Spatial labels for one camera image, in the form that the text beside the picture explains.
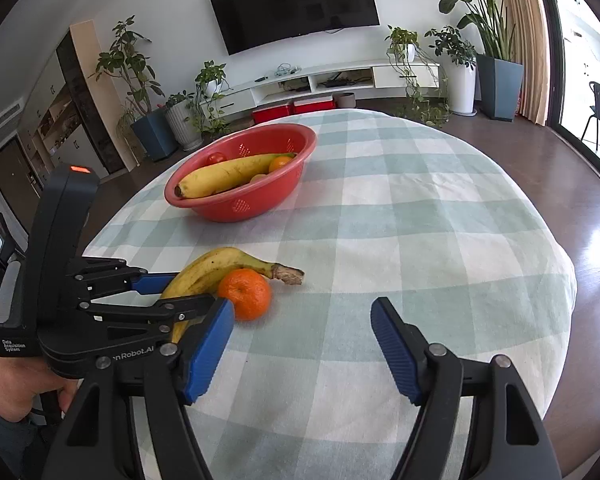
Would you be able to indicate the left red storage box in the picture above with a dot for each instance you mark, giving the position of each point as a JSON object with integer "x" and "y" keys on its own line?
{"x": 265, "y": 114}

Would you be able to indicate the bushy plant white tall pot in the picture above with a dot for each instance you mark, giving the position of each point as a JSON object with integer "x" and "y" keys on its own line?
{"x": 459, "y": 64}

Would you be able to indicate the left tree plant blue pot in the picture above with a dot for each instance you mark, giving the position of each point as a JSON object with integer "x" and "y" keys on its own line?
{"x": 141, "y": 127}

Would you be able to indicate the pothos plant on console left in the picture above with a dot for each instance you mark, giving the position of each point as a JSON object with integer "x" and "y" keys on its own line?
{"x": 203, "y": 103}

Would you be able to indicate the person's left hand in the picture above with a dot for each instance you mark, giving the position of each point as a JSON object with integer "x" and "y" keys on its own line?
{"x": 22, "y": 379}

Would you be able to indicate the beige curtain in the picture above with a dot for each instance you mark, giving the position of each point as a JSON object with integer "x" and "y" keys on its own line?
{"x": 532, "y": 50}

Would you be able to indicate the white display cabinet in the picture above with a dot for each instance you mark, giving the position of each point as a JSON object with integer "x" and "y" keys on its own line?
{"x": 71, "y": 115}

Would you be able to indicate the trailing vine plant on console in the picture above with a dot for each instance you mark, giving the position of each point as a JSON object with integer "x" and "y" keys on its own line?
{"x": 419, "y": 106}

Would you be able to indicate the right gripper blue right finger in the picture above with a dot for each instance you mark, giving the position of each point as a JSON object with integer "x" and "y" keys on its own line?
{"x": 403, "y": 348}

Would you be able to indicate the large yellow banana brown stem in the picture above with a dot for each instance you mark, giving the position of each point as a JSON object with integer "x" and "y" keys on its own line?
{"x": 203, "y": 276}

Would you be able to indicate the small grey pot on floor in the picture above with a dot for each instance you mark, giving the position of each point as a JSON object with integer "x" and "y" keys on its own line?
{"x": 345, "y": 100}

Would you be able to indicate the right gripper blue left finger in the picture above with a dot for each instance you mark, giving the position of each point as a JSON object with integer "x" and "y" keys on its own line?
{"x": 203, "y": 345}

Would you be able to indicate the white tv console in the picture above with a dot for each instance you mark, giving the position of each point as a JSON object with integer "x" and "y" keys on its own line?
{"x": 367, "y": 79}

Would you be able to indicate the red plastic colander bowl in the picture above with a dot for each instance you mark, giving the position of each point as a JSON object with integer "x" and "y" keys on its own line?
{"x": 251, "y": 199}

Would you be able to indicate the plant in ribbed white pot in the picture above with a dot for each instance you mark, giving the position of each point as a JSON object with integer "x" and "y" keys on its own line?
{"x": 182, "y": 120}

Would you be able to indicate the red cherry tomato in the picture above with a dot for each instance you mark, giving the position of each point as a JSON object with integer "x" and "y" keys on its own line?
{"x": 215, "y": 158}

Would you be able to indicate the tall plant blue square pot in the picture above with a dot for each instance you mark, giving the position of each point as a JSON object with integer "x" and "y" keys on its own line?
{"x": 500, "y": 76}

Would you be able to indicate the large orange tangerine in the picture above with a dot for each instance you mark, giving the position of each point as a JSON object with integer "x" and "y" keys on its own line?
{"x": 248, "y": 291}

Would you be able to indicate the small orange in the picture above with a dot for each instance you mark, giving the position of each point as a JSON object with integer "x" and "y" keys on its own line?
{"x": 279, "y": 162}

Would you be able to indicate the green white checkered tablecloth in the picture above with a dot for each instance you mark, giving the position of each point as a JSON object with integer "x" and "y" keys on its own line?
{"x": 385, "y": 207}

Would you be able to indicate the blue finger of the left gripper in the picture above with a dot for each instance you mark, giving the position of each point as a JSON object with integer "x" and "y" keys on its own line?
{"x": 117, "y": 319}
{"x": 152, "y": 283}

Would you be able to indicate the black wall television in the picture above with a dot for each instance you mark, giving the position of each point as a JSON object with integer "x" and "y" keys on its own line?
{"x": 247, "y": 24}

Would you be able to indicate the red storage box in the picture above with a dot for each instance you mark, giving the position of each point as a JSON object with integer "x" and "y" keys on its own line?
{"x": 312, "y": 105}
{"x": 265, "y": 114}

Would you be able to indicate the small yellow banana green stem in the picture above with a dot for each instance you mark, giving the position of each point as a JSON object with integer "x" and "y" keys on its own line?
{"x": 224, "y": 176}

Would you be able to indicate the brown longan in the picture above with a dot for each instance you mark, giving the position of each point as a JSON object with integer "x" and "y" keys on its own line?
{"x": 258, "y": 177}

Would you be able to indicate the right red storage box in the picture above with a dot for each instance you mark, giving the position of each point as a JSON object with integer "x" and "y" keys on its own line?
{"x": 312, "y": 105}

